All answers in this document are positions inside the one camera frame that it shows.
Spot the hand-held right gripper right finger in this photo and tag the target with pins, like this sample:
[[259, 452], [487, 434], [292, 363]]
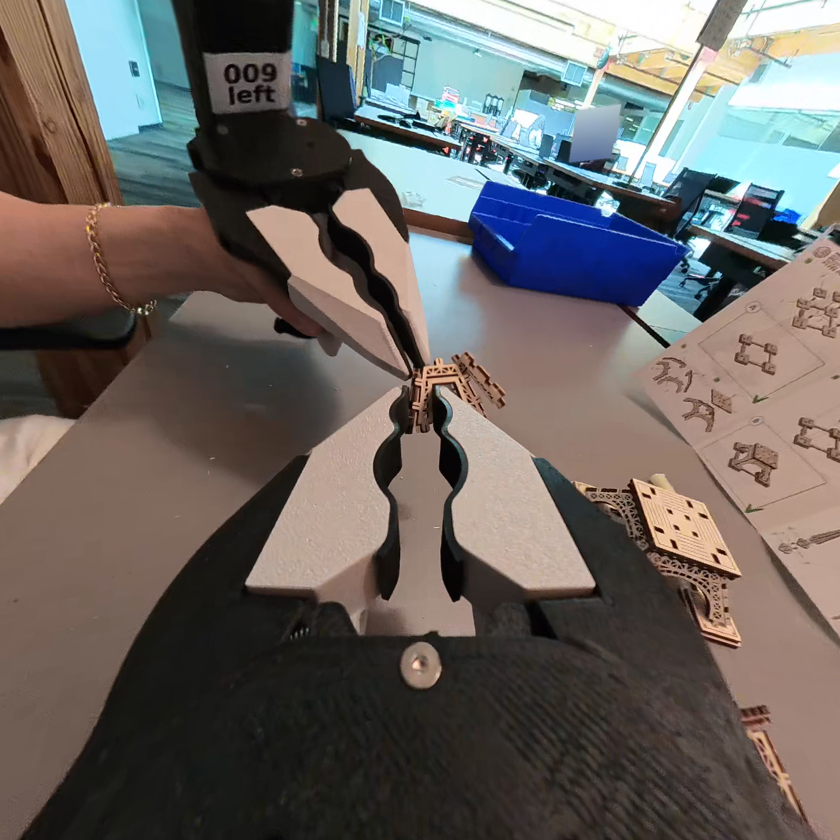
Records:
[[518, 518]]

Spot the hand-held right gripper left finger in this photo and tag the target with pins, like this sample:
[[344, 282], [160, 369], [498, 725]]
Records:
[[321, 518]]

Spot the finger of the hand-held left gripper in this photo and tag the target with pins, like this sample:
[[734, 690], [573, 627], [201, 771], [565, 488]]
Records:
[[295, 243], [387, 236]]

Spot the small wooden lattice assembly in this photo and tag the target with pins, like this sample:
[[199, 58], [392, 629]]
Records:
[[436, 380]]

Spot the grey desk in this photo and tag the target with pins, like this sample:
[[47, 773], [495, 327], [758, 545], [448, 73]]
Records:
[[197, 426]]

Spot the person's left hand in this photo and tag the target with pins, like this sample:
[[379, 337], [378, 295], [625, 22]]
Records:
[[197, 262]]

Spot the white table with wooden edge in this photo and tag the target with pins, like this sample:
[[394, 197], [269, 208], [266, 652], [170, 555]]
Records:
[[420, 177]]

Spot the black high-back chair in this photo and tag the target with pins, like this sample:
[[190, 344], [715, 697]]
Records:
[[338, 92]]

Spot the cream wax cylinder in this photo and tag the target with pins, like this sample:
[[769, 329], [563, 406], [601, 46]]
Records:
[[663, 484]]

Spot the wooden tower base model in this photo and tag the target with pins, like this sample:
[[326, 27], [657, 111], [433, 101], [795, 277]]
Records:
[[682, 525]]

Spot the blue plastic bin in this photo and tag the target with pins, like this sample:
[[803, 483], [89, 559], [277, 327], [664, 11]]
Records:
[[571, 256]]

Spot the black chair armrest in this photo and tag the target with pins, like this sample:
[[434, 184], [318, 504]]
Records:
[[65, 338]]

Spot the diagram instruction sheet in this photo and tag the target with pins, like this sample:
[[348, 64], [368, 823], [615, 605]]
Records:
[[754, 394]]

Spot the printed white t-shirt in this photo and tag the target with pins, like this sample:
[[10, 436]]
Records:
[[26, 453]]

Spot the black mesh office chair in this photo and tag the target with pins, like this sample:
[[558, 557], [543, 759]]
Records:
[[689, 190]]

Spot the flat wooden puzzle strip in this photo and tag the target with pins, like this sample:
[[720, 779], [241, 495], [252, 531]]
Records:
[[754, 718]]

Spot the black red office chair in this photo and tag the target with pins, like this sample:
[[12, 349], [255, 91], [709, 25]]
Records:
[[758, 210]]

